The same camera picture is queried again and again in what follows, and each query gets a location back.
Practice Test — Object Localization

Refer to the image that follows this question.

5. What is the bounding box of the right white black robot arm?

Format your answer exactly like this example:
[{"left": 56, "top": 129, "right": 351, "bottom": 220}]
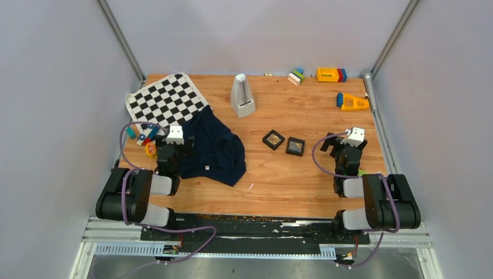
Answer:
[{"left": 315, "top": 128, "right": 421, "bottom": 243}]

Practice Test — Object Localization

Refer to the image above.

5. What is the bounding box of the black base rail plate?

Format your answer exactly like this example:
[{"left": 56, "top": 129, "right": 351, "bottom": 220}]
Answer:
[{"left": 140, "top": 213, "right": 370, "bottom": 255}]

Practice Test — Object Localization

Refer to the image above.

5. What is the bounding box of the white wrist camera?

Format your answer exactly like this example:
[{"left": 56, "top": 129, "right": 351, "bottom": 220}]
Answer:
[
  {"left": 166, "top": 125, "right": 184, "bottom": 145},
  {"left": 341, "top": 127, "right": 365, "bottom": 147}
]

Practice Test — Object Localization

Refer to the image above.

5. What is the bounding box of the black square frame stand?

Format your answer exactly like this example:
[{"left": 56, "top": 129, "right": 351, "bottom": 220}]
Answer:
[{"left": 286, "top": 137, "right": 305, "bottom": 156}]

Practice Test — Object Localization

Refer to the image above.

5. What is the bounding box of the yellow toy block bin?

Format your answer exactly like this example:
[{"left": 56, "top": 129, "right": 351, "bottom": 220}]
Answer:
[{"left": 316, "top": 67, "right": 340, "bottom": 83}]

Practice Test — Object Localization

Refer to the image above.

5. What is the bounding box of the navy blue garment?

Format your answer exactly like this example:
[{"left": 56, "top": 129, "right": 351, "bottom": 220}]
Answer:
[{"left": 179, "top": 105, "right": 247, "bottom": 187}]

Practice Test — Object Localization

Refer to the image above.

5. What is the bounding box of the purple cable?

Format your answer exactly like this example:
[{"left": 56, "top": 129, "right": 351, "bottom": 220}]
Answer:
[
  {"left": 119, "top": 121, "right": 219, "bottom": 266},
  {"left": 311, "top": 132, "right": 401, "bottom": 269}
]

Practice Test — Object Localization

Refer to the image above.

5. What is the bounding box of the white metronome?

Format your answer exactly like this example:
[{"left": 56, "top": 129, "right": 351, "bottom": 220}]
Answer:
[{"left": 230, "top": 74, "right": 256, "bottom": 118}]

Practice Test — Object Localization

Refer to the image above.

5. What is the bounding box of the black white checkerboard mat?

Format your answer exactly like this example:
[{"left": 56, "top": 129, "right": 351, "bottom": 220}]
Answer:
[{"left": 125, "top": 74, "right": 209, "bottom": 127}]

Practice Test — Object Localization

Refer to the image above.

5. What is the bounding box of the grey corner pipe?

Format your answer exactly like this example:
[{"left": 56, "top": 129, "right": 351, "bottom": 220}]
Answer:
[{"left": 362, "top": 70, "right": 397, "bottom": 173}]

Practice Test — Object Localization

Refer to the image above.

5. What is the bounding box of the teal toy block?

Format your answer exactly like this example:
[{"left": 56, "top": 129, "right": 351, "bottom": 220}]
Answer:
[{"left": 125, "top": 126, "right": 137, "bottom": 140}]

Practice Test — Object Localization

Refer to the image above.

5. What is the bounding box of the yellow red toy piece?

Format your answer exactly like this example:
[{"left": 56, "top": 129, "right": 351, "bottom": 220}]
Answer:
[{"left": 145, "top": 141, "right": 157, "bottom": 158}]

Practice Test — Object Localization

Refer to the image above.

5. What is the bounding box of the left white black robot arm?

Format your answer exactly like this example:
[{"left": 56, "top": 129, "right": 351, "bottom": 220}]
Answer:
[{"left": 95, "top": 136, "right": 194, "bottom": 240}]

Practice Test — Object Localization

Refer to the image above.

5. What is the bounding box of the blue red toy car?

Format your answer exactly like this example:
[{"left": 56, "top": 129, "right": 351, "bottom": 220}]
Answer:
[{"left": 137, "top": 125, "right": 160, "bottom": 146}]

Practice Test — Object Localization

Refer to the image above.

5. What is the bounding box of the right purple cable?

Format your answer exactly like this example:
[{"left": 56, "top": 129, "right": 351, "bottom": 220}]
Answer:
[{"left": 311, "top": 132, "right": 401, "bottom": 269}]

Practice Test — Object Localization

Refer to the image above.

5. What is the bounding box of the yellow blue toy wedge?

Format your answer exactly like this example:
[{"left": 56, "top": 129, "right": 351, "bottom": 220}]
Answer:
[{"left": 336, "top": 92, "right": 370, "bottom": 111}]

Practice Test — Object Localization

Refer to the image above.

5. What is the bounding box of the white green blue block stack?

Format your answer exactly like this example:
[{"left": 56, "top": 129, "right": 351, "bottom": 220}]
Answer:
[{"left": 287, "top": 68, "right": 305, "bottom": 86}]

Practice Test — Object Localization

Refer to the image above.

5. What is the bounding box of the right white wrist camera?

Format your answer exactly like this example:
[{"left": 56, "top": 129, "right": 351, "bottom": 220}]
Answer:
[{"left": 341, "top": 127, "right": 365, "bottom": 147}]

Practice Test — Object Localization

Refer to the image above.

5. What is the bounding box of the red blue block pair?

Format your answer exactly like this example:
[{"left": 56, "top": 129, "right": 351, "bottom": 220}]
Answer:
[{"left": 337, "top": 68, "right": 348, "bottom": 83}]

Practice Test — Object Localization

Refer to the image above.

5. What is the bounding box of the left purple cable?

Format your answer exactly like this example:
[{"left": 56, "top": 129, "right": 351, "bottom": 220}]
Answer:
[{"left": 119, "top": 121, "right": 219, "bottom": 266}]

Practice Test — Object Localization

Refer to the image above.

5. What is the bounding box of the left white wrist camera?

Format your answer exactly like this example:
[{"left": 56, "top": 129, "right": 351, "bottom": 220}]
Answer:
[{"left": 166, "top": 125, "right": 184, "bottom": 145}]

